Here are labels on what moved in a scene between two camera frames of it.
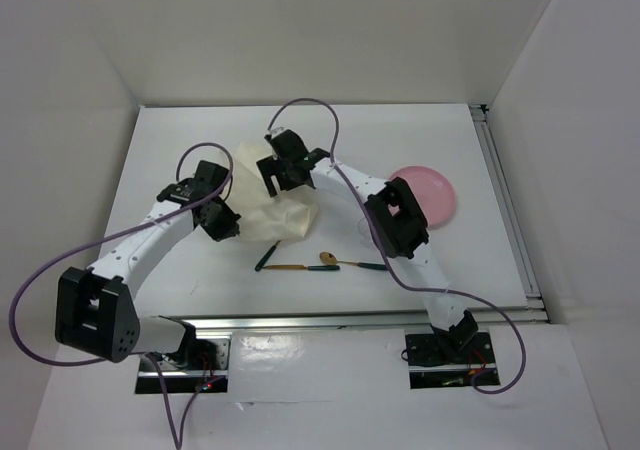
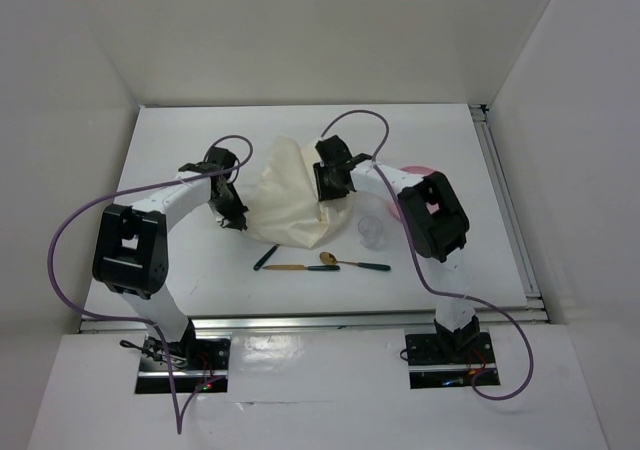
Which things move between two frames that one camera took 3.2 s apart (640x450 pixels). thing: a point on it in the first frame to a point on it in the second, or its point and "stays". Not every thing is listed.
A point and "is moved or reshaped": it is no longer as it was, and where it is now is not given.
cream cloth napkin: x=287 y=215 is moved or reshaped
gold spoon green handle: x=329 y=258 stays
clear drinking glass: x=366 y=237 stays
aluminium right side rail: x=534 y=298 stays
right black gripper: x=270 y=167 to x=324 y=192
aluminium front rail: x=368 y=320 stays
